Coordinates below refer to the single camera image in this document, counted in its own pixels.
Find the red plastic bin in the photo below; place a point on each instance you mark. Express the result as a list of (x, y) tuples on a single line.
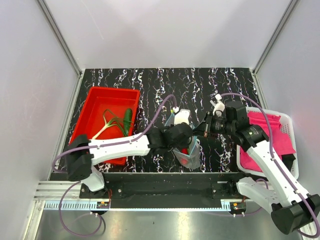
[(90, 120)]

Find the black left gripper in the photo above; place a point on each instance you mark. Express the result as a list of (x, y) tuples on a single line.
[(184, 143)]

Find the red fake pepper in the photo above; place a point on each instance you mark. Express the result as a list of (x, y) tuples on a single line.
[(184, 160)]

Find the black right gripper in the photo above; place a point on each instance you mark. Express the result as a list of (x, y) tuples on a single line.
[(205, 126)]

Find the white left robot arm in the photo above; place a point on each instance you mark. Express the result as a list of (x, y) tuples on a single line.
[(83, 155)]

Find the green fake vegetable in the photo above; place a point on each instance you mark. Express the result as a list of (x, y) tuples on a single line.
[(127, 121)]

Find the white plastic basket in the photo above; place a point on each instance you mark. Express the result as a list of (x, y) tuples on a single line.
[(283, 142)]

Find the fake green onion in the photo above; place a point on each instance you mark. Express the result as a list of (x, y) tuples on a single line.
[(115, 121)]

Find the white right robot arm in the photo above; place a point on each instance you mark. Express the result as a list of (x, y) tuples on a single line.
[(289, 204)]

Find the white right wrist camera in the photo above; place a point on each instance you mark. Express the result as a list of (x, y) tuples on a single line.
[(218, 105)]

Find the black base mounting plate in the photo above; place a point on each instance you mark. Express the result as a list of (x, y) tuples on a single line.
[(149, 191)]

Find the clear zip top bag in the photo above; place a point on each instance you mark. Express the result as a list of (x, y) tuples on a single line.
[(193, 155)]

